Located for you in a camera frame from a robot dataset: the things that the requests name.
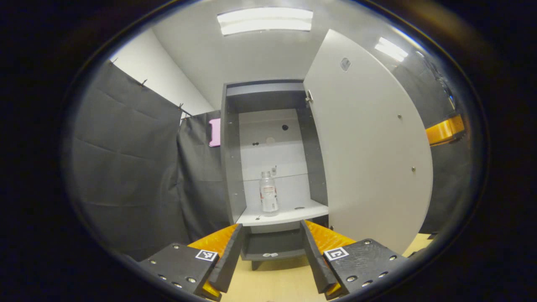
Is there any white cabinet shelf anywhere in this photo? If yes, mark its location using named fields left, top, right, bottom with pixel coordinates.
left=236, top=199, right=330, bottom=227

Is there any large ceiling light panel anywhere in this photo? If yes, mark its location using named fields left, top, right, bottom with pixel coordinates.
left=217, top=7, right=314, bottom=36

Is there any black backdrop cloth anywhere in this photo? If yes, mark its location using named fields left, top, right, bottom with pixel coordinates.
left=69, top=50, right=472, bottom=260

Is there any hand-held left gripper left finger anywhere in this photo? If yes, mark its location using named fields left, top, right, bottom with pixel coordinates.
left=138, top=223, right=245, bottom=302

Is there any grey cabinet door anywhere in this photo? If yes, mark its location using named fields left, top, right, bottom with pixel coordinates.
left=303, top=29, right=434, bottom=255

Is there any clear plastic bottle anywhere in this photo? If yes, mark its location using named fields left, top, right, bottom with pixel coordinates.
left=259, top=171, right=279, bottom=216

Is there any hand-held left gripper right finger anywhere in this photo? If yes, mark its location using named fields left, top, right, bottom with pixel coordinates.
left=299, top=219, right=409, bottom=301

